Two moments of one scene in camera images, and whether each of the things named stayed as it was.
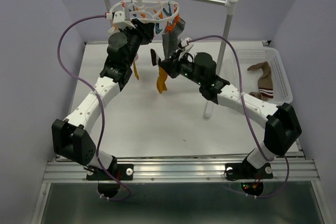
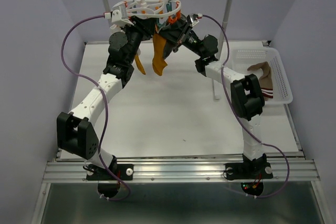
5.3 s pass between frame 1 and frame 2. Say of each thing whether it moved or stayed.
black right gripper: moved
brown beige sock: stayed
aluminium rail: stayed
